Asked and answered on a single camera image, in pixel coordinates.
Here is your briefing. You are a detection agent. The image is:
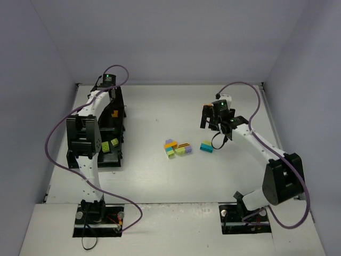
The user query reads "light green small lego brick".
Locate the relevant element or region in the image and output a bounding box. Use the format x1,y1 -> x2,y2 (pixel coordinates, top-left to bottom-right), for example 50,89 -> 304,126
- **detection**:
110,138 -> 119,147

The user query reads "long teal lego brick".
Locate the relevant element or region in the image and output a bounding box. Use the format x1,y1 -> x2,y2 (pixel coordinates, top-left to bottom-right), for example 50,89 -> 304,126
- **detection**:
200,144 -> 214,153

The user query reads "green two-stud lego brick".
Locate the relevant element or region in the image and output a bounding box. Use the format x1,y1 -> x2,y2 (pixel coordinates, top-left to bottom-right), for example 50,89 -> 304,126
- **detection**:
101,141 -> 110,153

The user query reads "purple lego with striped top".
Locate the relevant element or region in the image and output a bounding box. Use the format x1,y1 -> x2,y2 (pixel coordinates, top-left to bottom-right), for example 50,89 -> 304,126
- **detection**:
178,143 -> 192,154

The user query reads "long orange lego brick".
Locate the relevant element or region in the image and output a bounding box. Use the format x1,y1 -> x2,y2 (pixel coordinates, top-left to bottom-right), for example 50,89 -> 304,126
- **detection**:
164,141 -> 177,149

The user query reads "orange small lego brick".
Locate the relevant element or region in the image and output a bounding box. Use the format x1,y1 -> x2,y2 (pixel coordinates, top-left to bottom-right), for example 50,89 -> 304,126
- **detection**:
111,110 -> 118,118

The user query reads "pale yellow sloped lego brick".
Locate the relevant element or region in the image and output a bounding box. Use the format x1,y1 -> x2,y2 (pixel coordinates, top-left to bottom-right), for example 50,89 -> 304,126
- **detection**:
202,141 -> 212,147

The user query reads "pale green brick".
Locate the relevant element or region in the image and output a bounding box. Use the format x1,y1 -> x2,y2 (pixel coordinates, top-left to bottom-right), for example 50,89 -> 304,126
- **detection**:
166,150 -> 175,159

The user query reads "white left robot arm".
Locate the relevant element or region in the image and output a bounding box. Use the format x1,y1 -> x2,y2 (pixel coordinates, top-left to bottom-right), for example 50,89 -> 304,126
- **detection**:
66,85 -> 206,204

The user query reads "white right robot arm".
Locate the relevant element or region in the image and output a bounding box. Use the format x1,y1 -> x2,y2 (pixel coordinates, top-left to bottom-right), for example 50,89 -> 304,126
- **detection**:
200,99 -> 304,211

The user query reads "black divided sorting bin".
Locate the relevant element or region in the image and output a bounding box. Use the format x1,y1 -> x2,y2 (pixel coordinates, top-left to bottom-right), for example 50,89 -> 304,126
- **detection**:
66,105 -> 127,169

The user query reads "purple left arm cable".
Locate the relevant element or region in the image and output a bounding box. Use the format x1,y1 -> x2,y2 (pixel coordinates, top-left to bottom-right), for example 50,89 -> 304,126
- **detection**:
44,64 -> 143,235

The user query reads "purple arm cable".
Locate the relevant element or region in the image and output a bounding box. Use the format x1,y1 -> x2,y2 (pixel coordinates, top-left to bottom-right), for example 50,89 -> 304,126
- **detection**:
44,64 -> 143,235
214,81 -> 311,229

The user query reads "black thin cable loop right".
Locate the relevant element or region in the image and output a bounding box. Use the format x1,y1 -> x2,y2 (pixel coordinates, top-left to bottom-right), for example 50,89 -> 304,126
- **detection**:
211,131 -> 227,150

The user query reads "black thin cable loop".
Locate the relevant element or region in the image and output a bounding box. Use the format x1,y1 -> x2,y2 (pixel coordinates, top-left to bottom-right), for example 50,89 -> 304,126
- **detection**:
81,221 -> 99,251
211,131 -> 227,150

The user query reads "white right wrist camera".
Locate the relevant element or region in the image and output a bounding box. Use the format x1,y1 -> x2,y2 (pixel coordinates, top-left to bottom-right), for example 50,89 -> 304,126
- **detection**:
215,93 -> 232,108

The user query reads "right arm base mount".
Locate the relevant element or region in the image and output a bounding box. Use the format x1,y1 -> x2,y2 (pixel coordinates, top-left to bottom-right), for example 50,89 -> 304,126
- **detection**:
218,203 -> 272,235

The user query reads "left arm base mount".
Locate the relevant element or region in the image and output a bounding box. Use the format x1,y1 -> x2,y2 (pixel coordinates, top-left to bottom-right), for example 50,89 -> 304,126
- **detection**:
72,204 -> 124,238

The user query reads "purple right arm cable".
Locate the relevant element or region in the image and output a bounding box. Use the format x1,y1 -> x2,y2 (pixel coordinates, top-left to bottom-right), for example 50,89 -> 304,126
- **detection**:
214,81 -> 311,229

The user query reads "black thin cable loop left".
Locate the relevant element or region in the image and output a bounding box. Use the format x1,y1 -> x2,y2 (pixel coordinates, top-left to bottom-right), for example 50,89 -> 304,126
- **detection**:
81,221 -> 99,251

